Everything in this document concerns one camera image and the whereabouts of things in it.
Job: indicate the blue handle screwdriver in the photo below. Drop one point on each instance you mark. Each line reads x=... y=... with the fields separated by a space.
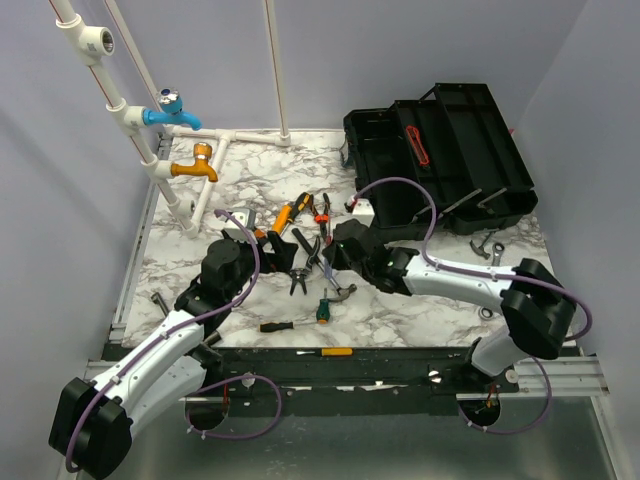
x=328 y=271

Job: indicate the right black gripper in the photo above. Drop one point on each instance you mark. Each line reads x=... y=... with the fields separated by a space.
x=335 y=261

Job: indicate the aluminium extrusion rail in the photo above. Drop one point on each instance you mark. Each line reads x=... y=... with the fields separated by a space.
x=568 y=377

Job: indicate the silver ratchet wrench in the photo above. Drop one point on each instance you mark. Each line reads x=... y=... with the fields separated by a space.
x=497 y=253

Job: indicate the orange water tap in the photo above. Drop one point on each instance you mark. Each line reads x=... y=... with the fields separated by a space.
x=202 y=154

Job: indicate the small black claw hammer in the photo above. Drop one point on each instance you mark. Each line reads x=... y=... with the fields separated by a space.
x=479 y=249

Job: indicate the black plastic toolbox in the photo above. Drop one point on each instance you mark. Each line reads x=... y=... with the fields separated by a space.
x=477 y=179

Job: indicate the red black pliers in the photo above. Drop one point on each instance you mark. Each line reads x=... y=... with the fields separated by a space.
x=323 y=219

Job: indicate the silver claw hammer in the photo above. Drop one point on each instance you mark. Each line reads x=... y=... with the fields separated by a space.
x=341 y=293

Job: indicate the green stubby screwdriver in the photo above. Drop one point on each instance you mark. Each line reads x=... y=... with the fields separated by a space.
x=323 y=311

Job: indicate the blue water tap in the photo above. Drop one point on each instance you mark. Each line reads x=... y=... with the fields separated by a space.
x=171 y=111

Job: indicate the red black utility knife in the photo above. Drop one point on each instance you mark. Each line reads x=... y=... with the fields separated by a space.
x=413 y=135

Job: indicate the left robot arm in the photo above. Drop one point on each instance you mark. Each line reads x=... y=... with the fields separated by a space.
x=96 y=420

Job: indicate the yellow black electric screwdriver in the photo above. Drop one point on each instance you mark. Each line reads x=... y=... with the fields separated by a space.
x=289 y=213

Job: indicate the orange handle screwdriver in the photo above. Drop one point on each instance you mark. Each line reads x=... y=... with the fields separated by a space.
x=327 y=352

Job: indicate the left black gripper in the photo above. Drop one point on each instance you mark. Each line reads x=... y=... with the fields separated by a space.
x=283 y=255

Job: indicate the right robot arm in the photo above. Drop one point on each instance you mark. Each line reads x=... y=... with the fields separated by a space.
x=536 y=317

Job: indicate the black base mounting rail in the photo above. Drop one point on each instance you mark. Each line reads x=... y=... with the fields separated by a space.
x=257 y=382

